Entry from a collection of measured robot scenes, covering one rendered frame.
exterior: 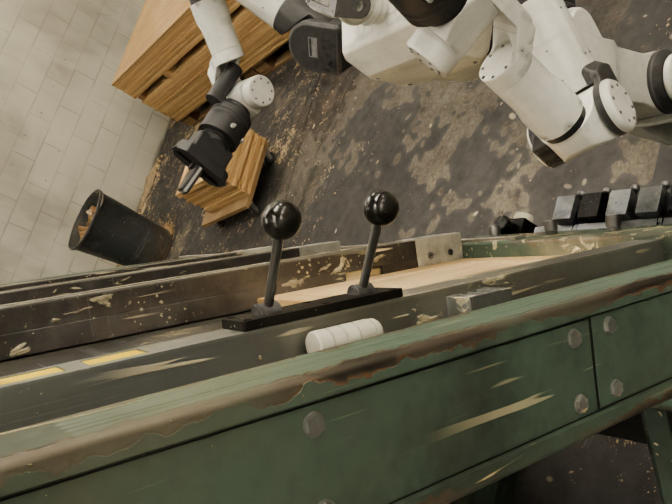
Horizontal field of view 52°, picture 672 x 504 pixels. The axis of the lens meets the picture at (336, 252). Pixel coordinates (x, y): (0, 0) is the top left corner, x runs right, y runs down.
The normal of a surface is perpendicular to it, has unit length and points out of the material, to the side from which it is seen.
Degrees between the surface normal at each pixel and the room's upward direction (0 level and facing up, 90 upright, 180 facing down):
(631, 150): 0
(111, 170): 90
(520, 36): 84
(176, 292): 90
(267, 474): 90
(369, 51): 68
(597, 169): 0
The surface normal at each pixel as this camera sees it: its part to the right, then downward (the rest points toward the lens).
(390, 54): -0.57, 0.71
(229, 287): 0.58, -0.03
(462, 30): 0.50, 0.58
